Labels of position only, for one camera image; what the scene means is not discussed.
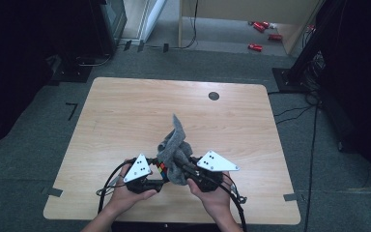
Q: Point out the small black floor block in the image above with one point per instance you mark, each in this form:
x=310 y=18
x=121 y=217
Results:
x=165 y=47
x=127 y=45
x=140 y=46

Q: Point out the grey cloth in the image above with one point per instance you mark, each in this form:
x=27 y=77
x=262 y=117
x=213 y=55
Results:
x=175 y=151

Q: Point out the black metal stand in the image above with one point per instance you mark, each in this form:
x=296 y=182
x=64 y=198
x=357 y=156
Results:
x=290 y=80

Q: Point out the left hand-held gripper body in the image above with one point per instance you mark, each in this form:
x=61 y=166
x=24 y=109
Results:
x=138 y=170

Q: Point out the dark curtain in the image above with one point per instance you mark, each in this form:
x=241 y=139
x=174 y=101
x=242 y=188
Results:
x=19 y=64
x=360 y=96

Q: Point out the person's right hand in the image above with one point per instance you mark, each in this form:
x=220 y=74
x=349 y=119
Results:
x=217 y=201

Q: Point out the black flat stand base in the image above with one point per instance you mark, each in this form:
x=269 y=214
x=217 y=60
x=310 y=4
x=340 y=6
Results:
x=71 y=74

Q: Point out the dark monitor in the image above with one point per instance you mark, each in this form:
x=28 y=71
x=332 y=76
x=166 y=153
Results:
x=112 y=19

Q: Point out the grey tape piece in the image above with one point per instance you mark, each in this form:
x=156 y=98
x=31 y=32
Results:
x=53 y=192
x=291 y=197

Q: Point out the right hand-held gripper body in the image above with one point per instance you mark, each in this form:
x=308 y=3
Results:
x=211 y=179

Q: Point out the person's left hand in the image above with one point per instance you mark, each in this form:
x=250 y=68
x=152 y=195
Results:
x=124 y=199

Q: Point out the black round table grommet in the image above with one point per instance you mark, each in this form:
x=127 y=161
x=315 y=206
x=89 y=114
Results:
x=214 y=96

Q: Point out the white panel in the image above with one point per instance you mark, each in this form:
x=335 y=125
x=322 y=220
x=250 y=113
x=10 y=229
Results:
x=153 y=16

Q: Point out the red can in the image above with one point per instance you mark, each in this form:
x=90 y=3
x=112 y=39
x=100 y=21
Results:
x=275 y=37
x=259 y=27
x=266 y=24
x=255 y=47

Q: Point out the light wooden cabinet frame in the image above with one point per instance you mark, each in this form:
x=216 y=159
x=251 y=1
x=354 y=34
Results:
x=238 y=8

